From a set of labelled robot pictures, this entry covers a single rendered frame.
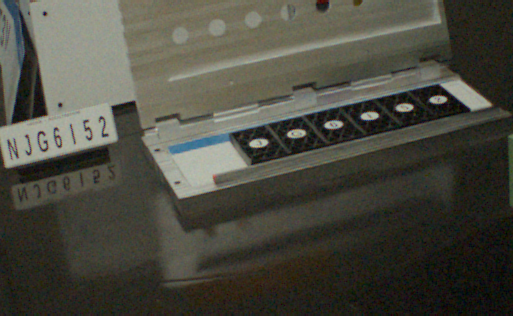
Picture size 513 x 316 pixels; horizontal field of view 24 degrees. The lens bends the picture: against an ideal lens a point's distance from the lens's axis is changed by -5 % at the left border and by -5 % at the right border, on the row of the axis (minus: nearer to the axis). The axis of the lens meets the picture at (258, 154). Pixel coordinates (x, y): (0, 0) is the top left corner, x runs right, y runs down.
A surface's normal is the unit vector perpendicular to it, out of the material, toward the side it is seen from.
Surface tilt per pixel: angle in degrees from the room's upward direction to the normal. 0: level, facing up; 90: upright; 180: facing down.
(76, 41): 90
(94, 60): 90
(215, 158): 0
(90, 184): 0
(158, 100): 79
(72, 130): 65
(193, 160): 0
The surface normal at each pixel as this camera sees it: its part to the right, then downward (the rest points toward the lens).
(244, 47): 0.27, 0.18
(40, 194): -0.12, -0.90
